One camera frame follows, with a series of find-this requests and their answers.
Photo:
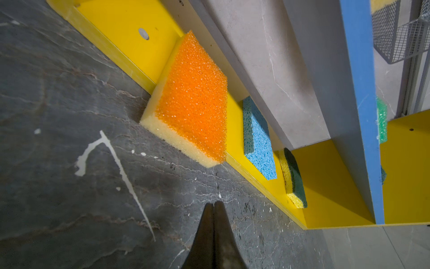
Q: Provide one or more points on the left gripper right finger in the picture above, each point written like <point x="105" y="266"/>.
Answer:
<point x="227" y="254"/>

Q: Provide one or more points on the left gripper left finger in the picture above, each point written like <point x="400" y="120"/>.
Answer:
<point x="201" y="255"/>

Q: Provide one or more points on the dark green sponge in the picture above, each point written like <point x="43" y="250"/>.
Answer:
<point x="292" y="178"/>
<point x="383" y="175"/>

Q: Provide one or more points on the blue sponge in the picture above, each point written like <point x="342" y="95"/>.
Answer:
<point x="257" y="143"/>

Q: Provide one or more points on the orange sponge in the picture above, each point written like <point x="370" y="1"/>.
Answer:
<point x="188" y="107"/>

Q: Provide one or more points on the bright green sponge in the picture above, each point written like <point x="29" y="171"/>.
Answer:
<point x="382" y="120"/>

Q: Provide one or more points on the yellow shelf pink blue boards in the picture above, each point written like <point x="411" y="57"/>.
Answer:
<point x="341" y="176"/>

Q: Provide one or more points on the metal mesh basket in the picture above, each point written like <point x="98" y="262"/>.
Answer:
<point x="395" y="42"/>

